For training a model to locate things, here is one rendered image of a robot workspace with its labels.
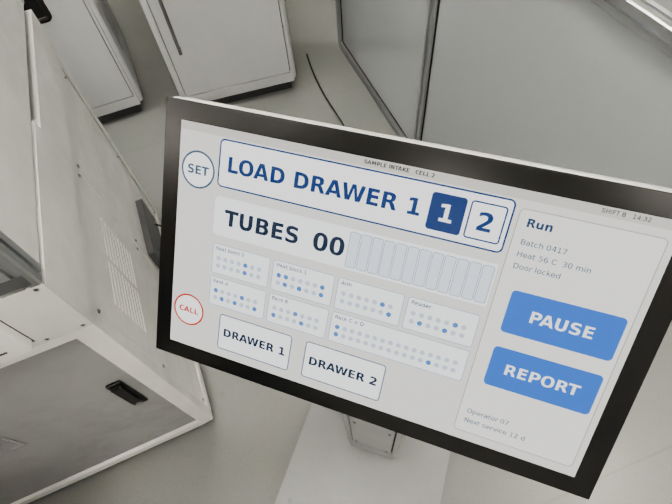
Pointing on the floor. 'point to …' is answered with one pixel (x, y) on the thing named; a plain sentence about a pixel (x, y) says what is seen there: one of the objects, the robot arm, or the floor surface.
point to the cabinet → (98, 340)
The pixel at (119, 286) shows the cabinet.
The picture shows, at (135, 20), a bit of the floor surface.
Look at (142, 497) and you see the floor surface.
